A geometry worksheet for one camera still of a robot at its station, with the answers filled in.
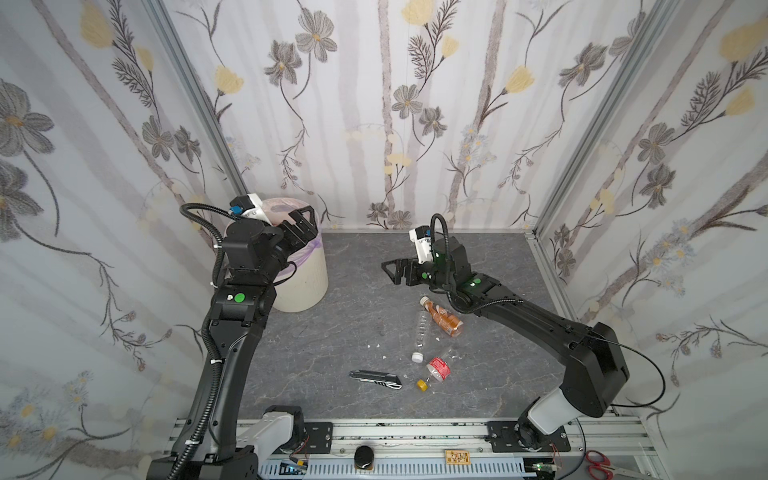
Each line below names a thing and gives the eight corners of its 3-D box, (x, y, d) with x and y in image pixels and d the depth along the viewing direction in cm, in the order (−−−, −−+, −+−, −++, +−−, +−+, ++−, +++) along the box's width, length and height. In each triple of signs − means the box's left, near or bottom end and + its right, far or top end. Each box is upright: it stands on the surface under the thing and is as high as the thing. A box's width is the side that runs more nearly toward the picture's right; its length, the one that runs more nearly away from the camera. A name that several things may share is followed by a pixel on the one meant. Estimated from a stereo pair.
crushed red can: (438, 384, 84) (441, 377, 80) (426, 370, 87) (428, 363, 82) (448, 375, 86) (452, 368, 81) (436, 361, 88) (439, 354, 84)
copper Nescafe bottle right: (414, 309, 100) (415, 301, 95) (423, 301, 102) (425, 292, 98) (451, 340, 93) (454, 333, 88) (460, 330, 95) (463, 323, 91)
